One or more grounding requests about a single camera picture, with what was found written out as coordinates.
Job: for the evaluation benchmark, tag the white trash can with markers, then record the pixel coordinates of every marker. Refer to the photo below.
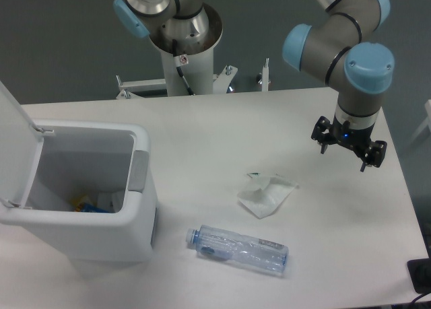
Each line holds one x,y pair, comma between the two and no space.
85,188

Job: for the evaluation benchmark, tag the yellow and blue trash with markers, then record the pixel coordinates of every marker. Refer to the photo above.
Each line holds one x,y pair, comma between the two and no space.
99,203

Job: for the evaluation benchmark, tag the white furniture at right edge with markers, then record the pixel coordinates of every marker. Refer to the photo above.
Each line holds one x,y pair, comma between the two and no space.
420,134

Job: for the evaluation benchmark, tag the clear plastic water bottle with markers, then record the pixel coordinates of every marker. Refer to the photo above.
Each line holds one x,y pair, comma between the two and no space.
243,251

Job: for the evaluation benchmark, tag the white trash can lid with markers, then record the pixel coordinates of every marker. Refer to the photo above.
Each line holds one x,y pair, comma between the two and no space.
21,147

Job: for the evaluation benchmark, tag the white plastic wrapper bag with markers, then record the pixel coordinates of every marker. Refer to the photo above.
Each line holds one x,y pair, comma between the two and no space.
264,193

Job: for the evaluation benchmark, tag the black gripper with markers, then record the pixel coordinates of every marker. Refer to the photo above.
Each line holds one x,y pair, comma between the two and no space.
351,132

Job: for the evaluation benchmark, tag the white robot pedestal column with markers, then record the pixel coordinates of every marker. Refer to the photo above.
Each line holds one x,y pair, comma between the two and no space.
188,44

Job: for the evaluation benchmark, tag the white metal base frame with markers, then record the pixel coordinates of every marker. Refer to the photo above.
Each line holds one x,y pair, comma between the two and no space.
222,83

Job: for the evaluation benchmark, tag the black device at table edge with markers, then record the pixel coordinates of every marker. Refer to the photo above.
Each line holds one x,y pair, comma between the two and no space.
419,271

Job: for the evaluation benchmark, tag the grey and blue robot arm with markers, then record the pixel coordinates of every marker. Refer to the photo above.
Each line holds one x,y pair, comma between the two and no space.
337,53

